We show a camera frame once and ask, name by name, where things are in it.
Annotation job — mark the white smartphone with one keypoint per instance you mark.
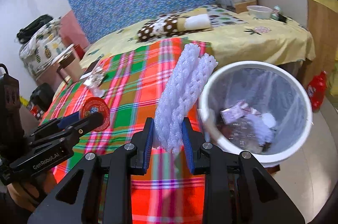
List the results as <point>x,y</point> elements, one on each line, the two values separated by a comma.
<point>89,70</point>

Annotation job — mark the purple milk carton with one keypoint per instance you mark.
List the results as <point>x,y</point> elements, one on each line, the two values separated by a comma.
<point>240,109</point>

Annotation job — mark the pineapple print bedding pile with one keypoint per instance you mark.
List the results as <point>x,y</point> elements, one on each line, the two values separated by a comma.
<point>41,44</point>

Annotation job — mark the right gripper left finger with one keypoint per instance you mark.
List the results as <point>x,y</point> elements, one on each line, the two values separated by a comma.
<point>143,140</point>

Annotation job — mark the brown lidded mug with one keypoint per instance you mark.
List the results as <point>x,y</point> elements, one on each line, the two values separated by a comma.
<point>71,66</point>

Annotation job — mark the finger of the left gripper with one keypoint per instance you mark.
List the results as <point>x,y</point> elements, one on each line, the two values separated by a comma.
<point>65,122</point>

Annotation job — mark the patterned paper cup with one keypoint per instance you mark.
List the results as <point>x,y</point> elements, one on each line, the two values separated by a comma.
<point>94,80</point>

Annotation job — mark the brown polka dot pillow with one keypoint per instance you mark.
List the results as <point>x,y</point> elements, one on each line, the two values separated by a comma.
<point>174,25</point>

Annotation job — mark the white plastic bowl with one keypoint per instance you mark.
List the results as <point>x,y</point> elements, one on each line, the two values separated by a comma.
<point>259,12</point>

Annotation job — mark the yellow bed sheet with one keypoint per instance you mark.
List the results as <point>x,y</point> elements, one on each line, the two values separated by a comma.
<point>233,37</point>

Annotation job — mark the left hand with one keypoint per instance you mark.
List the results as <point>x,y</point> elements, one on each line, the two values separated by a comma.
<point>28,196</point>

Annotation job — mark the small green jar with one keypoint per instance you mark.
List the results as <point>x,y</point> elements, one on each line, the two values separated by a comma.
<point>275,12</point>

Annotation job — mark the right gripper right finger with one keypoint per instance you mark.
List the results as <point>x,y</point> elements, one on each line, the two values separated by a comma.
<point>196,158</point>

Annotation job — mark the white trash bin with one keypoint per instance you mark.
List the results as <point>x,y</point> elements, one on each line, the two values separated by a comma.
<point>281,116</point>

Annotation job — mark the wooden board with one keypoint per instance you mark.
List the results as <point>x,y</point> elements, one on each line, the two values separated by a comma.
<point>322,24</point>

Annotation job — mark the red bottle on floor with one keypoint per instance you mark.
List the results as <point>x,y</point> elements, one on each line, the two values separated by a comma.
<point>316,90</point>

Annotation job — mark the plaid tablecloth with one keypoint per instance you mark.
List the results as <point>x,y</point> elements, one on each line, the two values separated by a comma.
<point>134,82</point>

